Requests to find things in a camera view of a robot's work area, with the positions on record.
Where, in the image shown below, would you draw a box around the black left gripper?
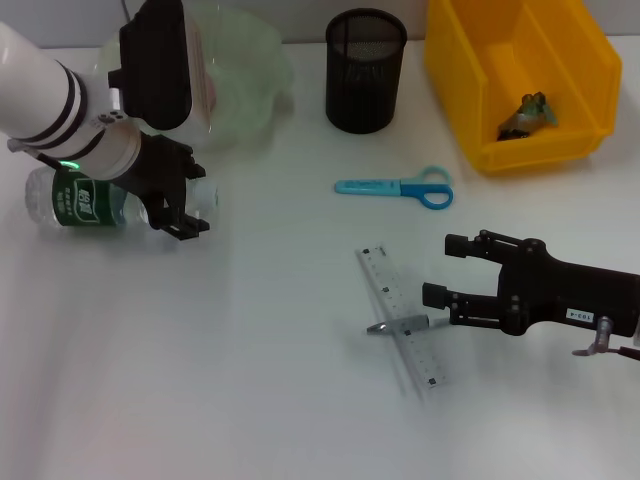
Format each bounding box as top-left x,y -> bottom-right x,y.
112,132 -> 212,243

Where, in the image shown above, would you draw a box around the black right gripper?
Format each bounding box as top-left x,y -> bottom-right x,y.
421,229 -> 640,338

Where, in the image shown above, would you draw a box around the clear green-label water bottle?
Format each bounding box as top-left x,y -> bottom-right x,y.
24,167 -> 221,232

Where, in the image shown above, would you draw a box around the green plastic wrapper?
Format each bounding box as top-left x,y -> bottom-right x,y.
497,90 -> 559,141

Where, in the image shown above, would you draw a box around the clear plastic ruler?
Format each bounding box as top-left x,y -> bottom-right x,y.
355,241 -> 458,397

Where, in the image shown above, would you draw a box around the silver white ballpoint pen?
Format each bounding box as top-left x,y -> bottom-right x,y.
367,314 -> 454,336

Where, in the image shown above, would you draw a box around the translucent green fruit plate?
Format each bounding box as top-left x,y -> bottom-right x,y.
94,2 -> 296,154

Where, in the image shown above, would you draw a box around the blue capped scissors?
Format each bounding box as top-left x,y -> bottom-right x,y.
334,165 -> 455,211

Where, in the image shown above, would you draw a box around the black mesh pen cup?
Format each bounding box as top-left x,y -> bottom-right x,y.
325,8 -> 408,135

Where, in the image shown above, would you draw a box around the yellow plastic bin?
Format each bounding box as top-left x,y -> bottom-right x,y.
424,0 -> 624,175

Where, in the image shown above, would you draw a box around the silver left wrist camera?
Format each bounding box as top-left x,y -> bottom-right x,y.
107,0 -> 219,140

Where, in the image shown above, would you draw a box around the grey right gripper cable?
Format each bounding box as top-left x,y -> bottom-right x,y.
571,315 -> 640,363

